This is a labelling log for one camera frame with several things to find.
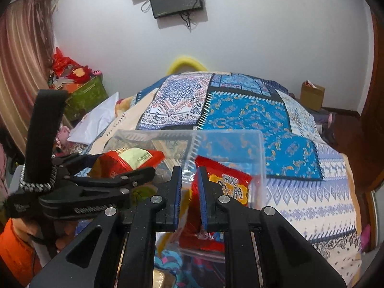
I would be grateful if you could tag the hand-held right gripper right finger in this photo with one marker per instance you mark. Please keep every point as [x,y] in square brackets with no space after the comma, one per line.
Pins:
[204,198]

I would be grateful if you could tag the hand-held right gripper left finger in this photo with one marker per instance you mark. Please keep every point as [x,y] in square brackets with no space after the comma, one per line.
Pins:
[177,192]

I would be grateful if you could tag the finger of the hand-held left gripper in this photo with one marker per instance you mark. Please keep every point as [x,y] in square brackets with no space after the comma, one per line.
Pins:
[72,162]
[120,183]

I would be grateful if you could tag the red orange snack packet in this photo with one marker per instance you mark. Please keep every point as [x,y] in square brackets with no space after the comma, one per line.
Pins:
[132,157]

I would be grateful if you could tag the large red snack packet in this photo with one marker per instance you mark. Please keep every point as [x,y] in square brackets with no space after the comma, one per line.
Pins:
[231,186]

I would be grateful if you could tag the clear plastic storage container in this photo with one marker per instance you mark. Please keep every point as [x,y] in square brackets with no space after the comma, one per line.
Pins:
[228,147]

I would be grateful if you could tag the pink plush toy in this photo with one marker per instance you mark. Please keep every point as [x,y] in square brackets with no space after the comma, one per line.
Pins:
[62,135]

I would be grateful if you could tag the white plastic bag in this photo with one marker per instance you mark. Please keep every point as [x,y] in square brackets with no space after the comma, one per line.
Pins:
[96,120]

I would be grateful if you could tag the yellow white snack packet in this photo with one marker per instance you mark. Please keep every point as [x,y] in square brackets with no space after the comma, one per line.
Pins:
[165,240]

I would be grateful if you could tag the green storage box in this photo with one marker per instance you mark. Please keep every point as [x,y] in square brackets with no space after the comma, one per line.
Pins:
[87,99]

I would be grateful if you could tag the striped brown curtain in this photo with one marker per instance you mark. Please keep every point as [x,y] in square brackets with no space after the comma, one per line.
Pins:
[21,66]

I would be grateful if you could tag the red plastic bag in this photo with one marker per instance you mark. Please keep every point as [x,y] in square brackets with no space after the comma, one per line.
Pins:
[61,63]

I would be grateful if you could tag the cracker packet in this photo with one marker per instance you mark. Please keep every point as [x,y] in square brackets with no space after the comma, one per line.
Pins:
[164,279]

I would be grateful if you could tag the blue patchwork blanket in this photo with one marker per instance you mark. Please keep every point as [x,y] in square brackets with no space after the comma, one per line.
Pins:
[255,111]

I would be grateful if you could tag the yellow foam arch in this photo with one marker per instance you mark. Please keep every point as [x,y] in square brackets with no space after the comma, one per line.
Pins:
[186,61]

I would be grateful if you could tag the cardboard box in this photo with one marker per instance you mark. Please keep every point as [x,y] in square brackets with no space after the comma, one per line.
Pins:
[312,97]

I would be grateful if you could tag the pink slipper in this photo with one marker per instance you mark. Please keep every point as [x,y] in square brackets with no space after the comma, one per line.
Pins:
[330,119]
[365,237]

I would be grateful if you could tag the brown wooden door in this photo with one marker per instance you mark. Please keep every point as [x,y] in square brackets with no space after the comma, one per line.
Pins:
[373,111]

